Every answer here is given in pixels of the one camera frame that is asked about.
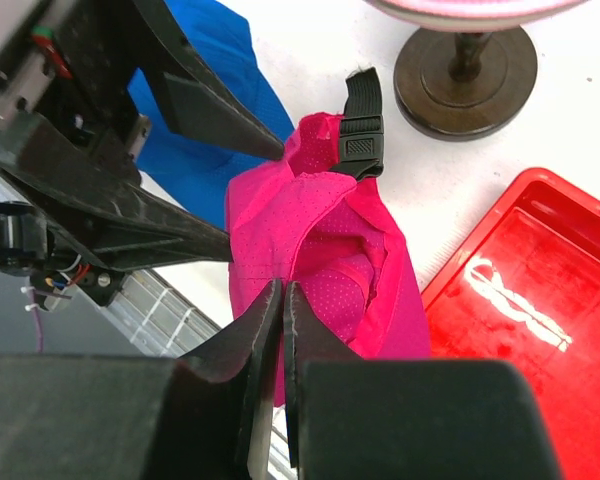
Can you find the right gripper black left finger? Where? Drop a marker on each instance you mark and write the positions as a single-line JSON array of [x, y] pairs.
[[234, 376]]

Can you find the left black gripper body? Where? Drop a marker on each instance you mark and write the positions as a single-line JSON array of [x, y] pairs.
[[68, 130]]

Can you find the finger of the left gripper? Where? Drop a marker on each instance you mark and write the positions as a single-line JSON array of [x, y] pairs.
[[125, 220]]

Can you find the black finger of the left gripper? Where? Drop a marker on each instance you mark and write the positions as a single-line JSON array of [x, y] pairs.
[[192, 99]]

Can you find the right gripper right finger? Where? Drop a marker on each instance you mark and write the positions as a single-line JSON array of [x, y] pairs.
[[306, 340]]

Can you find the magenta baseball cap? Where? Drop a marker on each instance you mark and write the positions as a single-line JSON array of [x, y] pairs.
[[316, 218]]

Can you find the pink bucket hat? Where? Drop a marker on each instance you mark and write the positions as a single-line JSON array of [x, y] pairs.
[[484, 8]]

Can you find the red plastic tray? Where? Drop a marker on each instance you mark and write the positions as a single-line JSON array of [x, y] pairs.
[[524, 286]]

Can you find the cream mannequin head stand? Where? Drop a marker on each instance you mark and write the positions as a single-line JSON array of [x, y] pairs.
[[463, 78]]

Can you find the aluminium front rail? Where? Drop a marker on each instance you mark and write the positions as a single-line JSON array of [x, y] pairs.
[[170, 310]]

